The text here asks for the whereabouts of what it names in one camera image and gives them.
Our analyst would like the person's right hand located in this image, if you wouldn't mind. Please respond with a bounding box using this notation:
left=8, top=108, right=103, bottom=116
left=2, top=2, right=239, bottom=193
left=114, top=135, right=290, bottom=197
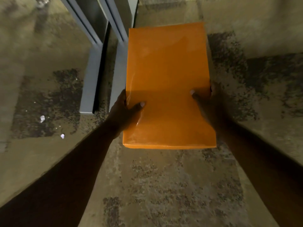
left=190, top=83, right=233, bottom=137

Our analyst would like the person's left hand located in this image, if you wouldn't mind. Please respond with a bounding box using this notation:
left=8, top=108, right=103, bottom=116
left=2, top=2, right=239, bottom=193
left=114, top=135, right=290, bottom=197
left=106, top=89, right=146, bottom=139

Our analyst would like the orange box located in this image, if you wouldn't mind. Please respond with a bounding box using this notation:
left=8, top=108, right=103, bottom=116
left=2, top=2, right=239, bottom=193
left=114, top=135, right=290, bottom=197
left=122, top=21, right=217, bottom=150

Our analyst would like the person's left forearm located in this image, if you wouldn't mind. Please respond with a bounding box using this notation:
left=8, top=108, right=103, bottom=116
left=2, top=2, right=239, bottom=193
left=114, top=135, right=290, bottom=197
left=0, top=122, right=117, bottom=227

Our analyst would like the person's right forearm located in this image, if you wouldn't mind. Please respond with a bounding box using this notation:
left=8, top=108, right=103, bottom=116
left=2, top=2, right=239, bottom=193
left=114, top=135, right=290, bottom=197
left=221, top=120, right=303, bottom=227

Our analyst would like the grey metal frame leg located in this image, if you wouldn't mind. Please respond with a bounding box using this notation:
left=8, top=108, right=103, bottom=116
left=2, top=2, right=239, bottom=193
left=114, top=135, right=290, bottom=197
left=59, top=0, right=109, bottom=115
left=98, top=0, right=139, bottom=111

